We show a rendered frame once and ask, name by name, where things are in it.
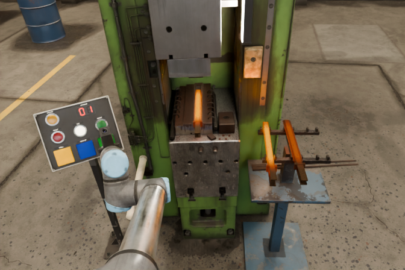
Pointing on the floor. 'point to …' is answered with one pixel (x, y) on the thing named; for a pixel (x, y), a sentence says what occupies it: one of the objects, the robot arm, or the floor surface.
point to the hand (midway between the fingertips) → (107, 144)
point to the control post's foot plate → (113, 247)
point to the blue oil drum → (40, 11)
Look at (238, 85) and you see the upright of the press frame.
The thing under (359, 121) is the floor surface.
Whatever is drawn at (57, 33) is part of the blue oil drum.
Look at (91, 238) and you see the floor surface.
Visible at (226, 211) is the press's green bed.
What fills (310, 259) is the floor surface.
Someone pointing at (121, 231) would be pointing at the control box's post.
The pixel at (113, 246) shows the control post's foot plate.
